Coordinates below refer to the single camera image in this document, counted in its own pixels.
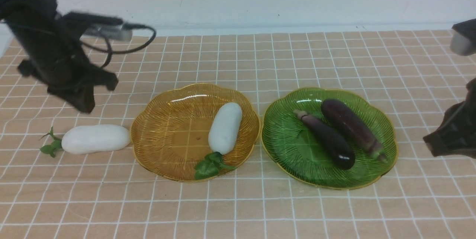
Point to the green ribbed glass plate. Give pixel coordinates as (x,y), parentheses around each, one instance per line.
(293,147)

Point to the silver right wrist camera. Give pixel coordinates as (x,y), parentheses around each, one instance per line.
(463,42)

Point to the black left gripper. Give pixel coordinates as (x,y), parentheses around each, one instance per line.
(56,57)

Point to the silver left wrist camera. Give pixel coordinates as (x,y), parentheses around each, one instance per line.
(109,31)

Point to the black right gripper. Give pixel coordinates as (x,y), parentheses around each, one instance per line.
(456,135)

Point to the white radish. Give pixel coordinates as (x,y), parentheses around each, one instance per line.
(82,140)
(222,138)

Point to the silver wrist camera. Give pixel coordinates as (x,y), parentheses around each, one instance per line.
(109,31)
(463,42)

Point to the checkered beige tablecloth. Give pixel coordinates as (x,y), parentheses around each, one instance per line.
(409,75)

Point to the amber ribbed glass plate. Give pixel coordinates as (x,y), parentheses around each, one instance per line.
(171,136)

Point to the purple eggplant with pale stem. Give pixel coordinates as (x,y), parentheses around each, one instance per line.
(350,125)

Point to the dark purple eggplant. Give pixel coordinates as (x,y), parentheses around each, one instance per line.
(333,143)

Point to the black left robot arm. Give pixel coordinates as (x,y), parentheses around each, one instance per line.
(48,7)

